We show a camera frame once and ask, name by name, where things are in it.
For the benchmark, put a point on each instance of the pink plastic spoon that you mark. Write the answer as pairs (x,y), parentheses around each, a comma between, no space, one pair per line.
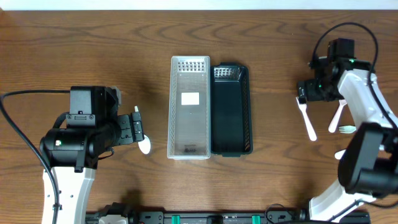
(334,122)

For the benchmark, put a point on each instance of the white plastic spoon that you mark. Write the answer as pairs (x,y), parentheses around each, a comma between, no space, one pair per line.
(144,145)

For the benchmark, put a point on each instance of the light green plastic fork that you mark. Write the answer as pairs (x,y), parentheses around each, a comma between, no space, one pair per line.
(347,129)

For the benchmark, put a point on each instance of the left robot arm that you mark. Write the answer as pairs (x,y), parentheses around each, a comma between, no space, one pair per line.
(73,154)

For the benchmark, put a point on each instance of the white plastic fork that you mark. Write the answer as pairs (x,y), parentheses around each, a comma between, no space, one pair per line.
(338,155)

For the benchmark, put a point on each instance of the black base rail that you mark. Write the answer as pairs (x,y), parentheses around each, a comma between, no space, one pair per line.
(121,213)

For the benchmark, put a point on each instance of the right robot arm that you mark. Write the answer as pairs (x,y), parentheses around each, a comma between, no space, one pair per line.
(367,169)

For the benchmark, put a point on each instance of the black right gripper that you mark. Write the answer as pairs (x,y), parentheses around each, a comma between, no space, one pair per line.
(302,91)

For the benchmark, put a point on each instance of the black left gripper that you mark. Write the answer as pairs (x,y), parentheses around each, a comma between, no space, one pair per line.
(136,127)

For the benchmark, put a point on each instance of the clear plastic basket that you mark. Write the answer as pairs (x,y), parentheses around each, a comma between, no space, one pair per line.
(189,127)

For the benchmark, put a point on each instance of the pink-white plastic fork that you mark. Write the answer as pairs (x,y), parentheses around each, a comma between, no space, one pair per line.
(310,130)

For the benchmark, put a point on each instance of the black plastic basket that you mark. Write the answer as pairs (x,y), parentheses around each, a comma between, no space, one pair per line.
(231,110)

